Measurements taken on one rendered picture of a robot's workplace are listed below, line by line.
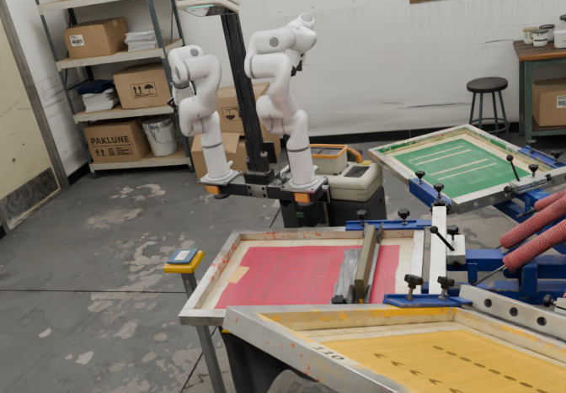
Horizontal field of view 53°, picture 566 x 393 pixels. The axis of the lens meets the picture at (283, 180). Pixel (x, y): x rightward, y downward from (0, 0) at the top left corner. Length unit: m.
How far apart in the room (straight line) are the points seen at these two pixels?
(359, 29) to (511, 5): 1.34
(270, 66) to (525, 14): 3.81
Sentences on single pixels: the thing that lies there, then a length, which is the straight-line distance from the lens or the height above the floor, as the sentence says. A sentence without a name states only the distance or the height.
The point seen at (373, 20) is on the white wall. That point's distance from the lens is 5.60.
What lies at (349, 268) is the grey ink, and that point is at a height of 0.96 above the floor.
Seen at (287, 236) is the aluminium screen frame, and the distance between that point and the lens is 2.34.
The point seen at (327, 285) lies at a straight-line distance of 2.04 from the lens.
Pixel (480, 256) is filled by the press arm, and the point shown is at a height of 1.04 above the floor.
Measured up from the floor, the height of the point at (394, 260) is 0.95.
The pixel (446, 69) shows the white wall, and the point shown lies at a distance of 5.67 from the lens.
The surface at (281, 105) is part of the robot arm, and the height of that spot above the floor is 1.51.
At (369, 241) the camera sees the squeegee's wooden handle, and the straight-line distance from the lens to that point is 2.05.
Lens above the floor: 2.10
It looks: 23 degrees down
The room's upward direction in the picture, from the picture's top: 10 degrees counter-clockwise
